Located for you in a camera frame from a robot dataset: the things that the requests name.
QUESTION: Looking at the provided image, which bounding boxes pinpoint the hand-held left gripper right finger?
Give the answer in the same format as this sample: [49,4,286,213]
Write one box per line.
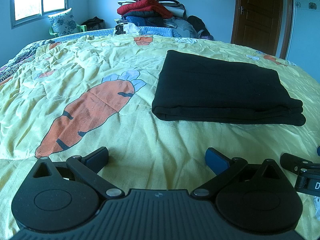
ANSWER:
[191,147,288,200]

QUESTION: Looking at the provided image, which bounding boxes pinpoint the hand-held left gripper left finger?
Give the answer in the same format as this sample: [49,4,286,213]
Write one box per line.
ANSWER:
[25,147,125,200]

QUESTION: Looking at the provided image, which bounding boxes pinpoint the black pants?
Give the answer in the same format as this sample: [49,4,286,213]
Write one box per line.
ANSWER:
[151,49,307,127]

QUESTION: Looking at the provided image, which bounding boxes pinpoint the yellow carrot print blanket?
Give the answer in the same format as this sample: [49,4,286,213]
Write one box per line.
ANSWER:
[0,34,320,240]

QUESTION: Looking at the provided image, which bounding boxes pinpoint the striped patterned blanket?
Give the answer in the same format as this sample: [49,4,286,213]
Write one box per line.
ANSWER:
[0,44,38,83]

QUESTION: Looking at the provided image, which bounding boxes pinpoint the blue quilted bedspread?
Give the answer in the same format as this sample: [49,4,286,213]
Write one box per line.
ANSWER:
[53,26,176,43]

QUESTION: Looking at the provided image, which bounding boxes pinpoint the green plastic chair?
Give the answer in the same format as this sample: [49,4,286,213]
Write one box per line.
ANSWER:
[49,21,88,37]

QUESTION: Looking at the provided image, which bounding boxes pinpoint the black garment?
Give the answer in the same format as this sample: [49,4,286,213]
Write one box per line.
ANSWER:
[186,15,215,41]

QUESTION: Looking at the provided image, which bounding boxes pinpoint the dark bag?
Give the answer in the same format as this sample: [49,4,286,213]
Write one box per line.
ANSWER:
[81,16,106,30]

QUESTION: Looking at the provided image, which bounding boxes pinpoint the brown wooden door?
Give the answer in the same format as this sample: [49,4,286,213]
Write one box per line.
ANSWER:
[230,0,294,60]
[234,0,284,55]

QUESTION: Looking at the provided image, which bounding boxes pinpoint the floral pillow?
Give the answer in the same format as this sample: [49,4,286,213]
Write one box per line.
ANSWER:
[47,7,81,37]

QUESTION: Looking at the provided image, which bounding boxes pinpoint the blue padded jacket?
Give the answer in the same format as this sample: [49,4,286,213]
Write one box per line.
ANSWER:
[124,15,173,28]

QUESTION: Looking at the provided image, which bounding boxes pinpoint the red padded jacket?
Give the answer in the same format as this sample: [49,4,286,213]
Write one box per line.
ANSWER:
[117,0,173,19]

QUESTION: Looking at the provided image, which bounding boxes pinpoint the flower wall decals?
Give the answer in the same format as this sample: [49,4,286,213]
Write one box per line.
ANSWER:
[294,0,318,11]

